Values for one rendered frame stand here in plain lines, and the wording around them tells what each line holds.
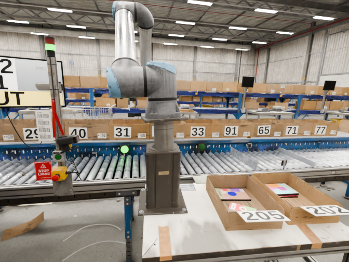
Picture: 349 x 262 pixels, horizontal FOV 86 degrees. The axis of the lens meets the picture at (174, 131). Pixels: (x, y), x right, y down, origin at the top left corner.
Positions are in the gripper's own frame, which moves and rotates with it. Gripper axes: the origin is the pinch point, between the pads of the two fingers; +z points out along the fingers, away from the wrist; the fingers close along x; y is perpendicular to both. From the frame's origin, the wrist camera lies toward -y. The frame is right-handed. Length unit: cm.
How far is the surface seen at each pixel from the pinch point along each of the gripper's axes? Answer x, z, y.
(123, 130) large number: -8.3, 19.7, -4.9
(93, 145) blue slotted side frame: -14.2, 32.9, -32.1
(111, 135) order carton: -8.0, 25.5, -16.3
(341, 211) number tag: -135, 30, 100
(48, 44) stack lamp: -68, -43, -41
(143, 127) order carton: -8.1, 16.5, 14.3
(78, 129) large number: -8, 19, -46
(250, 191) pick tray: -97, 41, 79
